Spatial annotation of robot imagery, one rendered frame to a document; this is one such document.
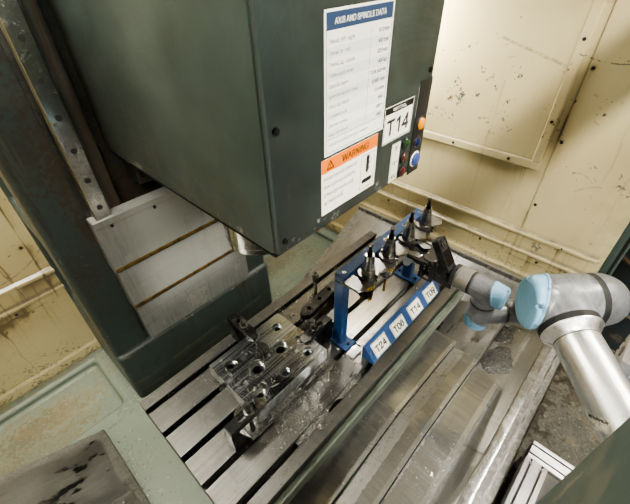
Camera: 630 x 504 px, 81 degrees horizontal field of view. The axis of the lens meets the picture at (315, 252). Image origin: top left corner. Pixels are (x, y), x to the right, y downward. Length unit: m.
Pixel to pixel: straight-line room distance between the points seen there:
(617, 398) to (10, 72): 1.31
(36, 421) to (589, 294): 1.86
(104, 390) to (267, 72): 1.57
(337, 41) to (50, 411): 1.71
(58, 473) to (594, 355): 1.51
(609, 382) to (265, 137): 0.70
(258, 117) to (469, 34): 1.15
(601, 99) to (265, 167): 1.15
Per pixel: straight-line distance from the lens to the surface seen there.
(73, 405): 1.87
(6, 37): 1.06
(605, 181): 1.55
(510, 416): 1.45
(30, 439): 1.88
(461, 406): 1.51
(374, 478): 1.33
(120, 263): 1.25
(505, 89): 1.53
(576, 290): 0.91
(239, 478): 1.17
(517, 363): 1.78
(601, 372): 0.85
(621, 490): 0.28
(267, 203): 0.56
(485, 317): 1.27
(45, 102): 1.06
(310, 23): 0.54
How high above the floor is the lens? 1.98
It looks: 40 degrees down
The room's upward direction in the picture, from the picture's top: 1 degrees counter-clockwise
